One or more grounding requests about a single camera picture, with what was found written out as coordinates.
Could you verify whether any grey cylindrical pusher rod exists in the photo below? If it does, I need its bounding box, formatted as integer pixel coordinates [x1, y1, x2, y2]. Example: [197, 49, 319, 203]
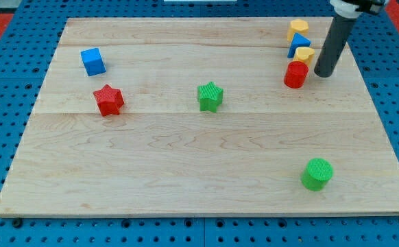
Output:
[314, 14, 356, 78]

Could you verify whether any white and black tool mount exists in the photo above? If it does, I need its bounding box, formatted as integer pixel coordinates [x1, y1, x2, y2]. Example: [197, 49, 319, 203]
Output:
[329, 0, 389, 19]

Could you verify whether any yellow heart block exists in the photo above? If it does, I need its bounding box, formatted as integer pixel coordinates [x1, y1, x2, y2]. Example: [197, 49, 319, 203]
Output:
[293, 47, 315, 67]

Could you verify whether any yellow hexagon block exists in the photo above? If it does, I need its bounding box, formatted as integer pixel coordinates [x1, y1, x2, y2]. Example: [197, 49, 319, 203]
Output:
[287, 19, 309, 42]

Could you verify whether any blue triangle block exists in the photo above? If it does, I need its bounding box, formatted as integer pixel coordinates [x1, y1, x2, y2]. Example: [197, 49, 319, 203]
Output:
[287, 33, 311, 58]

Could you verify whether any red cylinder block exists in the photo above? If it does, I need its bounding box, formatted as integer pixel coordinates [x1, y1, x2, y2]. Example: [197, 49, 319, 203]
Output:
[284, 61, 309, 89]

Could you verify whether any green cylinder block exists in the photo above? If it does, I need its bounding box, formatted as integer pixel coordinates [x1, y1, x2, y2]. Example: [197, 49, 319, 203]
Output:
[300, 158, 334, 191]

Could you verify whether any green star block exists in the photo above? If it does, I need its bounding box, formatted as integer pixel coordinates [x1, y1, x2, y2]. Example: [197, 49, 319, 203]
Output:
[197, 82, 223, 113]

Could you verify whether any wooden board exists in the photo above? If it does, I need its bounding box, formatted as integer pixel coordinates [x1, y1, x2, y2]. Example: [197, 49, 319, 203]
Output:
[0, 17, 399, 218]

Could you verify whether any red star block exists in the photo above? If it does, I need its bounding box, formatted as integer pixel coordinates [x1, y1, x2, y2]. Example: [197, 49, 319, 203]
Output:
[93, 84, 124, 117]

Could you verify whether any blue cube block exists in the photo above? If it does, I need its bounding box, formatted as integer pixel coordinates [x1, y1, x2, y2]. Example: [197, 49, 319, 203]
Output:
[80, 48, 106, 76]

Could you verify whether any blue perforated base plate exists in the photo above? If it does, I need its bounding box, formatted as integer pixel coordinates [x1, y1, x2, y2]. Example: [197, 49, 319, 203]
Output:
[0, 1, 399, 246]

